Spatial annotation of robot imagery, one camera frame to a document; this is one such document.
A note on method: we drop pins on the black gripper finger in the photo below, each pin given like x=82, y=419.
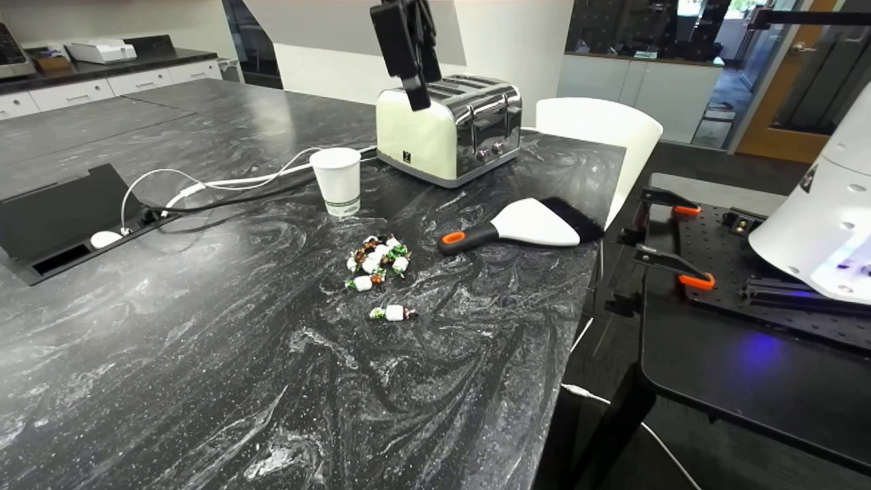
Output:
x=395, y=41
x=429, y=47

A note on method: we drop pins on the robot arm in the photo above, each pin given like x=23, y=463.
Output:
x=823, y=204

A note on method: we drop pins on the white hand broom black bristles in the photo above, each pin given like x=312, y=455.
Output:
x=531, y=223

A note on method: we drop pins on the heap of wrapped sweets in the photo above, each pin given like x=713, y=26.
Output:
x=381, y=255

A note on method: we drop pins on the cream and chrome toaster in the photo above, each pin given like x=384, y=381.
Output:
x=422, y=133

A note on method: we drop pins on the white paper cup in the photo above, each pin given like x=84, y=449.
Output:
x=337, y=180

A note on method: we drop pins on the white chair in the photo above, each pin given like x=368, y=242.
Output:
x=599, y=129

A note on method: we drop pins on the white low cabinet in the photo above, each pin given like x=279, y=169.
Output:
x=646, y=92

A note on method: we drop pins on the wrapped white sweet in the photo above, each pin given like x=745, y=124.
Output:
x=395, y=313
x=363, y=283

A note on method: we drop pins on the white box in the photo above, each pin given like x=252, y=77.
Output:
x=102, y=51

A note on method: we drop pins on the white kitchen counter cabinets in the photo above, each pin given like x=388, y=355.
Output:
x=102, y=85

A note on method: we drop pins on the small wooden box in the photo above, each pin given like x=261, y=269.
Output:
x=52, y=62

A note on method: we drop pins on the wooden door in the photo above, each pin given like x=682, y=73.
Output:
x=772, y=102

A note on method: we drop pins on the white power plug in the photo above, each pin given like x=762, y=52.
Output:
x=105, y=239

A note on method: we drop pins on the black table socket box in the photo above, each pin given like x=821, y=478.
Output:
x=61, y=218

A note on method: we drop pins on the microwave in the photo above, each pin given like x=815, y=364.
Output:
x=12, y=53

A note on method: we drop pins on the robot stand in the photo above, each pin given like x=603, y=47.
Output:
x=742, y=361

